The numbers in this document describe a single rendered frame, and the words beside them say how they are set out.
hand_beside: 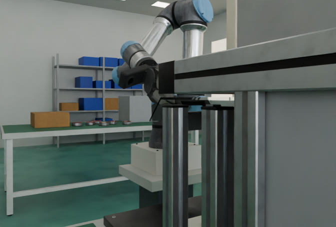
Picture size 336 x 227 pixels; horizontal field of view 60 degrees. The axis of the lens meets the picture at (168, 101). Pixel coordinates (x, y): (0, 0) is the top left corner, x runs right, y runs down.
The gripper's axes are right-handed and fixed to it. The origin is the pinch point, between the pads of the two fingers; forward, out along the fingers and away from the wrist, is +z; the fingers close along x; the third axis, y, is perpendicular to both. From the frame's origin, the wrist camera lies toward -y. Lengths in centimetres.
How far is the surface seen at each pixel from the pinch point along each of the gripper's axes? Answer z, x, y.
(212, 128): 32.8, -15.5, -15.4
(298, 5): 29.3, -31.1, -5.8
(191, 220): 21.7, 19.1, 0.6
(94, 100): -509, 299, 155
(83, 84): -526, 269, 131
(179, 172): 28.0, -3.9, -13.6
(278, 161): 42.3, -18.6, -15.6
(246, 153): 39.3, -17.1, -16.2
